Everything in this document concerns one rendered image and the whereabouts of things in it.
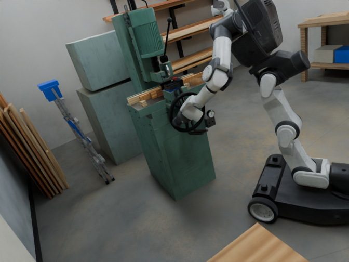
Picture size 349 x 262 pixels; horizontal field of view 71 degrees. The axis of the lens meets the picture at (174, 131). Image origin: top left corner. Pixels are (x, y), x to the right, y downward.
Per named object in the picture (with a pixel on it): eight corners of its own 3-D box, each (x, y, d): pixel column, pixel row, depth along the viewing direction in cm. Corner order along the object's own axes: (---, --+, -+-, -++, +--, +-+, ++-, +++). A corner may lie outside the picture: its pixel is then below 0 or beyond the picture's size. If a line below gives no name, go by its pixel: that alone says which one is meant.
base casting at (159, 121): (153, 130, 182) (149, 119, 178) (129, 113, 230) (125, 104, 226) (202, 108, 197) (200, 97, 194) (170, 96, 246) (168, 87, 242)
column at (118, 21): (145, 104, 211) (117, 14, 180) (136, 100, 230) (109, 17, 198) (168, 95, 219) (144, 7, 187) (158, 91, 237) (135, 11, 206)
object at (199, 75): (141, 102, 188) (139, 96, 186) (140, 101, 190) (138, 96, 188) (204, 76, 208) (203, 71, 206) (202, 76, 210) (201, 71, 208)
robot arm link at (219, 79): (210, 108, 131) (232, 85, 117) (193, 103, 127) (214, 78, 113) (207, 93, 137) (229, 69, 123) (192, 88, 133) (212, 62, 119)
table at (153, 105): (145, 121, 167) (142, 113, 164) (130, 112, 192) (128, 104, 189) (215, 90, 187) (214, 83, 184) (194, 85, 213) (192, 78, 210)
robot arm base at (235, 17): (249, 34, 127) (243, 13, 127) (237, 31, 118) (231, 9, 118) (224, 46, 138) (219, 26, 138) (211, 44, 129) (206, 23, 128)
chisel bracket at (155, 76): (159, 84, 186) (156, 74, 183) (151, 82, 198) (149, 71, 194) (167, 81, 189) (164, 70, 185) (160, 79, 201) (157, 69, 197)
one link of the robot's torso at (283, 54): (311, 64, 140) (296, 37, 138) (309, 71, 131) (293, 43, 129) (267, 86, 160) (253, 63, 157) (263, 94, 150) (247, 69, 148)
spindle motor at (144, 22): (147, 59, 172) (133, 11, 159) (138, 58, 187) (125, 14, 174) (168, 52, 178) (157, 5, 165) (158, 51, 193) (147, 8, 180)
